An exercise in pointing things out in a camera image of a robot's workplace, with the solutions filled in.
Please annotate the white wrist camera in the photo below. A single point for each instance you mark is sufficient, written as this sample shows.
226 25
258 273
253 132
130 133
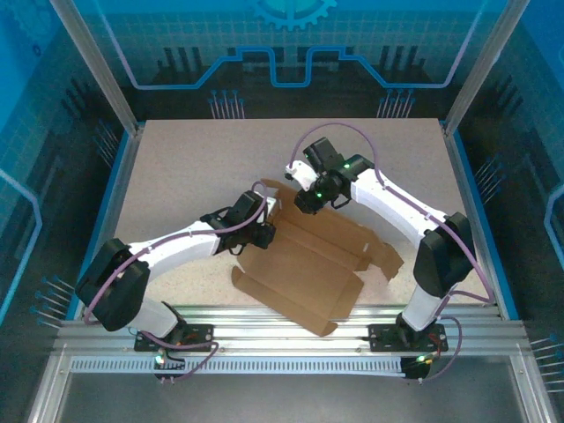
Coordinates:
302 174
272 206

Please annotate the aluminium mounting rail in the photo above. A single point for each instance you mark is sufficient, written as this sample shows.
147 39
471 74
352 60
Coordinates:
247 343

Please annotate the blue table side trim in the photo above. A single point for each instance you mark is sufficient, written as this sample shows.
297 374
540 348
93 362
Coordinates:
110 198
474 198

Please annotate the grey metal bottom plate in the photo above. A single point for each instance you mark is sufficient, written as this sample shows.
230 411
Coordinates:
282 401

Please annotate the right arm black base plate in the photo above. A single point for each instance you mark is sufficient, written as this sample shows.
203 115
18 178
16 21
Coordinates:
381 338

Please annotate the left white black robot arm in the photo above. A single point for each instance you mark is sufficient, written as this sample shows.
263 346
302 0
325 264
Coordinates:
185 251

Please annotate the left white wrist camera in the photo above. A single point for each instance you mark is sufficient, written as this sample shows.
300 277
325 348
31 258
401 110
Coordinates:
272 206

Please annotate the brown cardboard box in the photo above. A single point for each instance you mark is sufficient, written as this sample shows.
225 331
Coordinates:
308 264

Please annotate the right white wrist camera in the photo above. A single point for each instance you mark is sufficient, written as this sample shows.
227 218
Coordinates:
302 174

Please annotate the aluminium frame post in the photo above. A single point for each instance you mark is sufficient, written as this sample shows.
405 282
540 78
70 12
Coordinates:
477 75
104 75

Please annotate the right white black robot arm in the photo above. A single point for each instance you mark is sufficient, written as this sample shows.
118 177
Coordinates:
396 202

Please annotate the aluminium table side rail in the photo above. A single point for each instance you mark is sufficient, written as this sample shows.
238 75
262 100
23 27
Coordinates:
118 198
467 198

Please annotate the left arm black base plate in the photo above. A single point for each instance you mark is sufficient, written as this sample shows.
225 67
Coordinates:
200 340

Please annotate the black connector board with LED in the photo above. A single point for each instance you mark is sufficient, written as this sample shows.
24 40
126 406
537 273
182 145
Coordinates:
416 372
164 375

